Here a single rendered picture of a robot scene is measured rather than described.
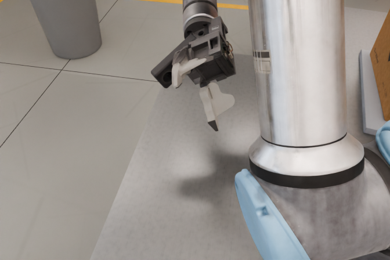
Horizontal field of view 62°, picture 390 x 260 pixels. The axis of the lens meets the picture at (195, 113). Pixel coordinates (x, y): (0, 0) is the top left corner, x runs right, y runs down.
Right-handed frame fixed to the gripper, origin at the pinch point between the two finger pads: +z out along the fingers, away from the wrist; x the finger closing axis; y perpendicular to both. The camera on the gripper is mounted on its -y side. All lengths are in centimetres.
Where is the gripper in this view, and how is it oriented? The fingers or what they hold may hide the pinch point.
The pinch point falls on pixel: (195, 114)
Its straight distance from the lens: 56.2
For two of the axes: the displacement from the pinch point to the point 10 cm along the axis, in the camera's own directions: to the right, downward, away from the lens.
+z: 0.3, 8.2, -5.7
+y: 8.8, -2.9, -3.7
